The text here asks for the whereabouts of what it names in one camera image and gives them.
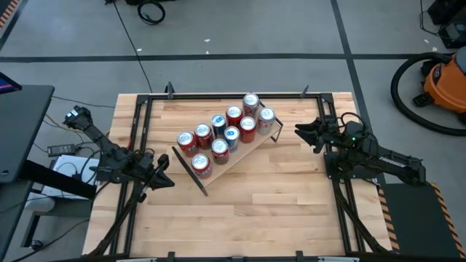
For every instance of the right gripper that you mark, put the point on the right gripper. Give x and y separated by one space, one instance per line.
333 134

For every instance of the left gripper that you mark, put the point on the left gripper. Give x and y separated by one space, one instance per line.
147 167

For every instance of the silver Diet Coke can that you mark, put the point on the silver Diet Coke can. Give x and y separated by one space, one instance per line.
266 119
250 103

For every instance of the red Coca-Cola can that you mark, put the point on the red Coca-Cola can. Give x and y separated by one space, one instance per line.
203 134
220 150

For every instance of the red Coke Zero can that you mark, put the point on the red Coke Zero can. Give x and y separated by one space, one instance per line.
234 114
248 128

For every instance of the tall Red Bull can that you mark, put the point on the tall Red Bull can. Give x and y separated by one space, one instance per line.
218 123

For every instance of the short Red Bull can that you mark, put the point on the short Red Bull can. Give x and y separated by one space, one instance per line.
231 137

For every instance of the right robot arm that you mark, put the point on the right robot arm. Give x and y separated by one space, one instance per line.
393 162

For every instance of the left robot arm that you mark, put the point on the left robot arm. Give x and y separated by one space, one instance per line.
105 145

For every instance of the wooden shelf black legs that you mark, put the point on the wooden shelf black legs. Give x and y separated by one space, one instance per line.
186 164

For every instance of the orange shop vacuum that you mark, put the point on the orange shop vacuum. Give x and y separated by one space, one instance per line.
395 98
446 83

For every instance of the white box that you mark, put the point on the white box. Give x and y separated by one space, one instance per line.
69 167

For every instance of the black power adapter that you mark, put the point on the black power adapter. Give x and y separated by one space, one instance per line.
62 150

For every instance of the black hazard-striped platform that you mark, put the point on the black hazard-striped platform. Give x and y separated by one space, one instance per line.
418 218

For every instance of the black desk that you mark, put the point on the black desk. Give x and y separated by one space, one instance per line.
22 127

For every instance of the dark screen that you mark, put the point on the dark screen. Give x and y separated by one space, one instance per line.
7 83

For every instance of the black equipment case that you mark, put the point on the black equipment case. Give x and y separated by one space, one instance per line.
451 22

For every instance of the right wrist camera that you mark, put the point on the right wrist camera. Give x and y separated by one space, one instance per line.
353 131

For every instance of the black table frame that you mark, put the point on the black table frame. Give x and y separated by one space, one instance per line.
236 96

